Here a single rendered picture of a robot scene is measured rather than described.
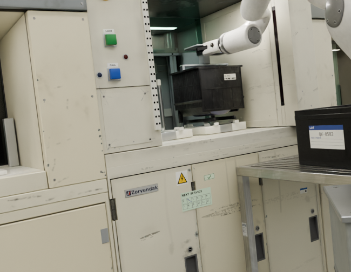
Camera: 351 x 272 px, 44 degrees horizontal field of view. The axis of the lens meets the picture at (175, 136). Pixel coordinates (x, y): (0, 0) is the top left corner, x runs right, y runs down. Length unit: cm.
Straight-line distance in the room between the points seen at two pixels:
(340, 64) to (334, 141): 144
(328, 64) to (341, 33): 103
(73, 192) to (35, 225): 13
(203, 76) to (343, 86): 121
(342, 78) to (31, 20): 192
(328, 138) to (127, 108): 60
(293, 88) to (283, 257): 63
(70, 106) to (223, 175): 58
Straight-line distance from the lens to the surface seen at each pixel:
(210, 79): 172
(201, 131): 170
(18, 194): 121
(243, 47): 161
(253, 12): 149
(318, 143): 135
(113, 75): 128
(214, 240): 150
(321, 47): 188
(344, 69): 273
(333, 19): 87
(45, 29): 125
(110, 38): 130
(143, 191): 132
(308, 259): 183
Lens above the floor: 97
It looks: 3 degrees down
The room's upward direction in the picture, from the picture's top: 6 degrees counter-clockwise
